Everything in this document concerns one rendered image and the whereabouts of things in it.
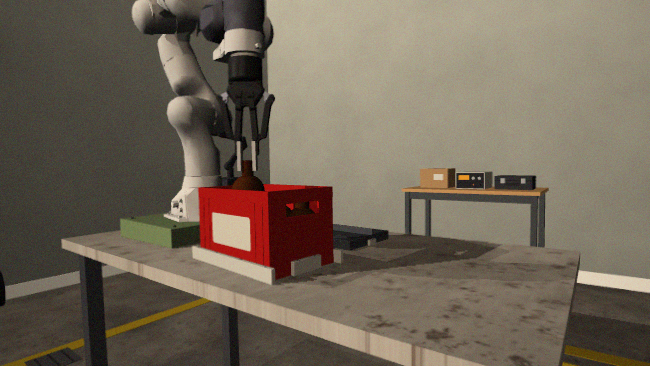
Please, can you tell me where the red plastic crate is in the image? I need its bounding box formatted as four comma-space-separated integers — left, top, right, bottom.
198, 184, 334, 280

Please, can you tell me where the brown bottle with green label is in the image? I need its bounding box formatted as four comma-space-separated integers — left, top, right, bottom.
232, 160, 265, 191

